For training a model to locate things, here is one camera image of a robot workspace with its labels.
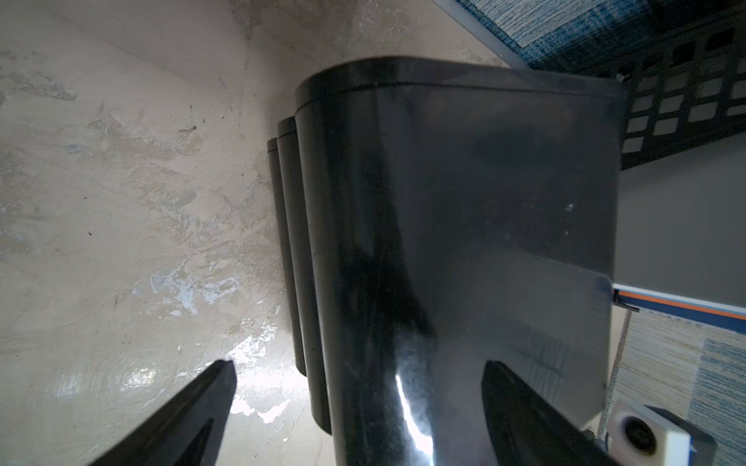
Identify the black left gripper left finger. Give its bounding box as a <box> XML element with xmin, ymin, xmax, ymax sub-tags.
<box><xmin>93</xmin><ymin>360</ymin><xmax>237</xmax><ymax>465</ymax></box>

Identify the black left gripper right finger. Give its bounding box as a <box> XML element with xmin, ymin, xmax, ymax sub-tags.
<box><xmin>481</xmin><ymin>361</ymin><xmax>616</xmax><ymax>466</ymax></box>

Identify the black drawer cabinet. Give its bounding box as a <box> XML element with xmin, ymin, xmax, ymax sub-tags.
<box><xmin>295</xmin><ymin>56</ymin><xmax>625</xmax><ymax>465</ymax></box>

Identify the black mesh file holder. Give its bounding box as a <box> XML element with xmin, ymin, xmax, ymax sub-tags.
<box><xmin>582</xmin><ymin>2</ymin><xmax>745</xmax><ymax>170</ymax></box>

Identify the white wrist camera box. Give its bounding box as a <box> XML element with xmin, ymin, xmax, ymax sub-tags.
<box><xmin>604</xmin><ymin>398</ymin><xmax>718</xmax><ymax>466</ymax></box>

